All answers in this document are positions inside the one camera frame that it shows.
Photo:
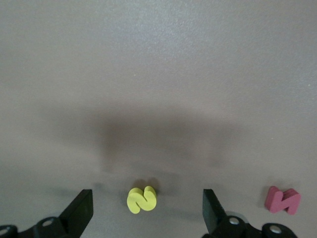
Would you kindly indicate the brown table cover sheet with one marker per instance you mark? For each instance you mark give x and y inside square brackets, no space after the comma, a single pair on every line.
[158,62]

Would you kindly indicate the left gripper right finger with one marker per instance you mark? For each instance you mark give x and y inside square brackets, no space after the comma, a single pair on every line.
[214,218]

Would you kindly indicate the dark red foam letter E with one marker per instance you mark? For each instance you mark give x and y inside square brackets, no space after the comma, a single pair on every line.
[275,203]

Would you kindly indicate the yellow foam number 2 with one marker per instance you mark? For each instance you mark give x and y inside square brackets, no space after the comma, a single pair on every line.
[141,202]

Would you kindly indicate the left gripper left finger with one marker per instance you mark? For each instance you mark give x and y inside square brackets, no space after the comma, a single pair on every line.
[75,215]

